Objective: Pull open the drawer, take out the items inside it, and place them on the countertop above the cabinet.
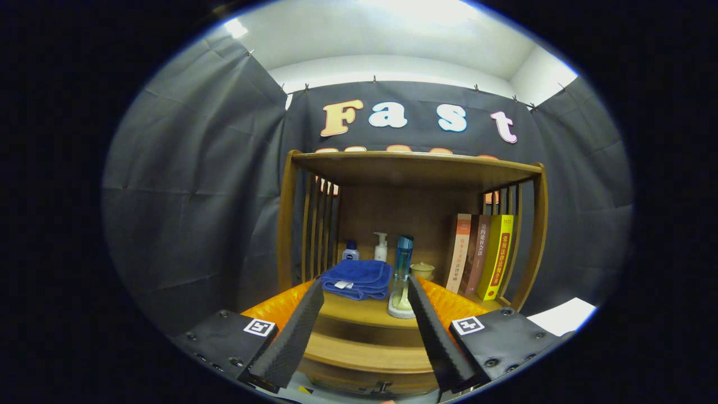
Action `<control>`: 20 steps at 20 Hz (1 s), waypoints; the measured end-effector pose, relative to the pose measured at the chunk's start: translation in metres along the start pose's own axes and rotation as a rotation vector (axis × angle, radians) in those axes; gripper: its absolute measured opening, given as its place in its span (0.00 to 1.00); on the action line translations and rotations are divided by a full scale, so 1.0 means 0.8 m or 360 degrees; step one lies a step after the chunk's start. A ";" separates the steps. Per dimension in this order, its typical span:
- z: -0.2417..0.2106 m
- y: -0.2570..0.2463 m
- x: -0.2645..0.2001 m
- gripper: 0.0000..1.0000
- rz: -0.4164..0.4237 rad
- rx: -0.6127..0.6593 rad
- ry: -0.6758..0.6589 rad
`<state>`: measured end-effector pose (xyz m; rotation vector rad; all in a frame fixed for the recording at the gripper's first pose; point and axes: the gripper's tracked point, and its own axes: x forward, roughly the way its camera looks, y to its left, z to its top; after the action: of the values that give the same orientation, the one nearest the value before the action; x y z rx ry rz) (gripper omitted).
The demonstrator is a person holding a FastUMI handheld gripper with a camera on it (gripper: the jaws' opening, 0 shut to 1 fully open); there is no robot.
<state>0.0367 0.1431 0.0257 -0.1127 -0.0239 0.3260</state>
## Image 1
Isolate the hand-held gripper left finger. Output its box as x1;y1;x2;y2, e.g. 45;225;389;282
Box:
171;279;326;393

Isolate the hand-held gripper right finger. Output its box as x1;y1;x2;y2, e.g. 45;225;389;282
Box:
407;275;576;393

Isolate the pale green white scrubber brush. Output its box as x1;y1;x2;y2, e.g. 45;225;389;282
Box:
388;275;418;319

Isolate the wooden countertop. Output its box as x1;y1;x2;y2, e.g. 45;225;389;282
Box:
303;278;508;332

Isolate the wooden cabinet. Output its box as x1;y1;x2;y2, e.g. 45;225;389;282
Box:
277;149;549;348

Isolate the blue folded towel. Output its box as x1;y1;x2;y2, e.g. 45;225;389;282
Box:
320;259;393;301

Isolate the tall blue bottle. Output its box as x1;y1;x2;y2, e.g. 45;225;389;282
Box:
393;235;415;282

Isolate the orange and white book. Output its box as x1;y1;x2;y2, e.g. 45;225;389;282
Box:
445;213;472;294

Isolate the brown book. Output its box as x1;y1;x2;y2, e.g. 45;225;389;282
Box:
459;215;492;297

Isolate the yellow book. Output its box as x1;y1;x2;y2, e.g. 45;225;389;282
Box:
477;214;514;301

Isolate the white table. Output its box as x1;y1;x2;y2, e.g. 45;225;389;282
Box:
527;297;597;337

